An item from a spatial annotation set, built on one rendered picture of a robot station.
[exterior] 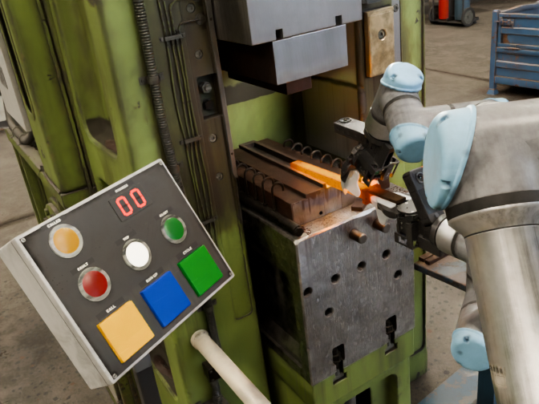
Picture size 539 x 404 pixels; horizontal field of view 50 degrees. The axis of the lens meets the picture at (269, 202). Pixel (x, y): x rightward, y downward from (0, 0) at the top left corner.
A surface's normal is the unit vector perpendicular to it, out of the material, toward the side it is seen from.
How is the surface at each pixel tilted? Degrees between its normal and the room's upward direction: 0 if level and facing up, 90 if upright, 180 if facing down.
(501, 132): 46
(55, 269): 60
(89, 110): 90
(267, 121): 90
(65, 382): 0
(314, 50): 90
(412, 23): 90
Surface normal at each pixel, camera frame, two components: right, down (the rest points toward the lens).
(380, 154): -0.84, 0.32
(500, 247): -0.51, -0.13
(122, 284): 0.66, -0.33
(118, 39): 0.53, 0.31
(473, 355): -0.44, 0.44
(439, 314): -0.12, -0.90
